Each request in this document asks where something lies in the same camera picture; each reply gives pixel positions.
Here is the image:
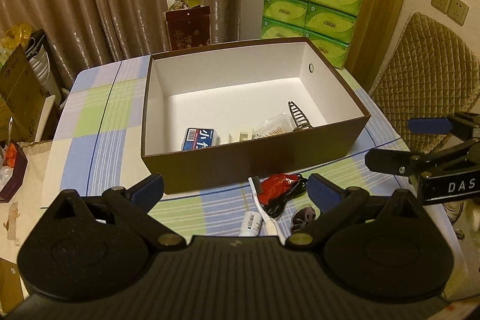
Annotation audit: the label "quilted beige chair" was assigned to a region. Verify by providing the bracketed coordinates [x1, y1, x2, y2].
[369, 11, 479, 153]

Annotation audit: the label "blue tissue packet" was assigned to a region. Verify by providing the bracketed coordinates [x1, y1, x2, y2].
[181, 127, 220, 151]

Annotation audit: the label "red packet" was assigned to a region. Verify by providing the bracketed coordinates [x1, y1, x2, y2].
[258, 174, 302, 205]

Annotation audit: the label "checkered tablecloth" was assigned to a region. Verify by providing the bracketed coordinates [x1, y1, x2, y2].
[39, 55, 470, 291]

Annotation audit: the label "white toothbrush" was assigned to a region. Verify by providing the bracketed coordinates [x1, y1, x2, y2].
[247, 175, 287, 245]

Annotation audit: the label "bag of cotton swabs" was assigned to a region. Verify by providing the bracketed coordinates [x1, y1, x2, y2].
[252, 112, 295, 139]

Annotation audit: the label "brown cardboard storage box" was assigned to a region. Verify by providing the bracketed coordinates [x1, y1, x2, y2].
[141, 37, 369, 194]

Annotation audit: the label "green tissue pack stack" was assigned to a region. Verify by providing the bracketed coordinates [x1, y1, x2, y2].
[261, 0, 363, 68]

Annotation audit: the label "dark purple scrunchie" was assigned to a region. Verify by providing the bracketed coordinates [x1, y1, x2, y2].
[290, 205, 317, 234]

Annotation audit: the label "wall power sockets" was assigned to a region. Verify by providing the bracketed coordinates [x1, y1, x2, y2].
[430, 0, 470, 26]

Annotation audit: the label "yellow plastic bag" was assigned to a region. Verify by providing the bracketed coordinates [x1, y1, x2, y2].
[1, 23, 32, 50]

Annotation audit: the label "brown cardboard boxes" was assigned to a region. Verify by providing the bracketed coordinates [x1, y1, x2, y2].
[1, 29, 62, 142]

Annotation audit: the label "white pill bottle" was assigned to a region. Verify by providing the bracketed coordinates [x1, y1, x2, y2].
[239, 211, 263, 237]

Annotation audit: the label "dark red gift bag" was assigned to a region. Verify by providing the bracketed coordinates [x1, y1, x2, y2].
[165, 6, 211, 50]

